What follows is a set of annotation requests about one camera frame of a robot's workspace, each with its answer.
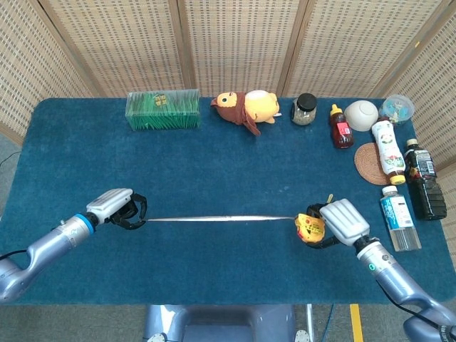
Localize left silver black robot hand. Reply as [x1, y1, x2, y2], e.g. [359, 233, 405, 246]
[86, 187, 148, 231]

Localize yellow tape measure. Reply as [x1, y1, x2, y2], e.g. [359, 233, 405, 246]
[145, 193, 335, 244]

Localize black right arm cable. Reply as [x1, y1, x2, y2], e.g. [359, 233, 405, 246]
[375, 279, 456, 327]

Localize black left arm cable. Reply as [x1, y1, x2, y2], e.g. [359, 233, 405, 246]
[0, 250, 29, 261]

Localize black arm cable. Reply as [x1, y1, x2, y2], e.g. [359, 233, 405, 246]
[0, 250, 29, 261]
[375, 279, 456, 327]

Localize round woven coaster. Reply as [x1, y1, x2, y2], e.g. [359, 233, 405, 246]
[353, 142, 392, 186]

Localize white table leg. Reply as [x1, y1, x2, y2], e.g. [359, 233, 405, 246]
[305, 304, 316, 342]

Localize white bowl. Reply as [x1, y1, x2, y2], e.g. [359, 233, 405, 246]
[343, 100, 380, 133]

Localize clear tub of blue clips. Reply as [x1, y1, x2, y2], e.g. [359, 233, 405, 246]
[378, 94, 415, 125]

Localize black floor cable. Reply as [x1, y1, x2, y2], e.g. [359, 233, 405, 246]
[0, 150, 22, 167]

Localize yellow floor tape strip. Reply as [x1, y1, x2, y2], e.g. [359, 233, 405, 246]
[349, 304, 364, 342]

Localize honey squeeze bottle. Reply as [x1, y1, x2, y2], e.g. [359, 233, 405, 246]
[329, 103, 356, 150]

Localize clear box of green packets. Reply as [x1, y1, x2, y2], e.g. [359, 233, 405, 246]
[125, 88, 202, 132]

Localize yellow brown plush toy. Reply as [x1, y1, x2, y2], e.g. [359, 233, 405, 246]
[209, 89, 284, 137]

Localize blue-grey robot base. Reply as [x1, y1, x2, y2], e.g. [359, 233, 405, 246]
[144, 304, 296, 342]

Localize glass jar with black lid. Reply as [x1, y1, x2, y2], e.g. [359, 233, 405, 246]
[291, 93, 318, 126]

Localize white labelled drink bottle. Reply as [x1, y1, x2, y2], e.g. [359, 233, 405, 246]
[370, 120, 408, 186]

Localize dark tea bottle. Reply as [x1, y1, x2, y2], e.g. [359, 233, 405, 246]
[403, 138, 448, 221]

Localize woven bamboo folding screen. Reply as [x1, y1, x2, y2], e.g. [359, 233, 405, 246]
[0, 0, 456, 229]

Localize water bottle with blue label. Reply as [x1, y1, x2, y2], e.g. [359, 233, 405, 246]
[379, 185, 423, 253]

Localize blue floor cable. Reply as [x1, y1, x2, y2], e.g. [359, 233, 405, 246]
[322, 304, 336, 342]

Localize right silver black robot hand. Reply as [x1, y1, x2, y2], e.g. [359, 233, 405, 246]
[306, 198, 371, 249]

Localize blue table mat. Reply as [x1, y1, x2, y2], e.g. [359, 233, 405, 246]
[0, 98, 453, 306]

